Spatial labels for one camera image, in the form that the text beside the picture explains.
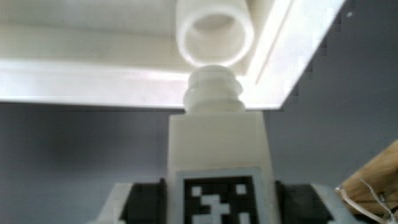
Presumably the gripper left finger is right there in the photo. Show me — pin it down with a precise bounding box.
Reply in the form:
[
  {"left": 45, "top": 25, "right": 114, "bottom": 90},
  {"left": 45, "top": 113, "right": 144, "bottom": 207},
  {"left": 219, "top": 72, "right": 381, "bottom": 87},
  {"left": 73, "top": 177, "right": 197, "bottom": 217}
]
[{"left": 94, "top": 179, "right": 167, "bottom": 224}]

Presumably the white square table top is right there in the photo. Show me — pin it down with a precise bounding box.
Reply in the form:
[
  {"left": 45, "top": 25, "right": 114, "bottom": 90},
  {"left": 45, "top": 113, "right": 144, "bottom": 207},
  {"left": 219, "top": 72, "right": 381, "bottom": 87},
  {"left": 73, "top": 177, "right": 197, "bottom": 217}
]
[{"left": 0, "top": 0, "right": 345, "bottom": 109}]

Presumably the white leg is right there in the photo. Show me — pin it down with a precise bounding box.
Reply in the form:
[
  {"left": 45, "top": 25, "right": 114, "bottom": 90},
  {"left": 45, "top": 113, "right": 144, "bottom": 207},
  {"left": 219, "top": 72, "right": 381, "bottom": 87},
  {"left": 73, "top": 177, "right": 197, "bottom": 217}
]
[{"left": 167, "top": 65, "right": 281, "bottom": 224}]

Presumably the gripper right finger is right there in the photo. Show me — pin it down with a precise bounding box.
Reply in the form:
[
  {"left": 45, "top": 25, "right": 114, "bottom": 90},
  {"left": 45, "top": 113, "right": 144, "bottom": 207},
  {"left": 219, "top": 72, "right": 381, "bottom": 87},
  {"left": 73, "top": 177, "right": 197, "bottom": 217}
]
[{"left": 276, "top": 181, "right": 356, "bottom": 224}]

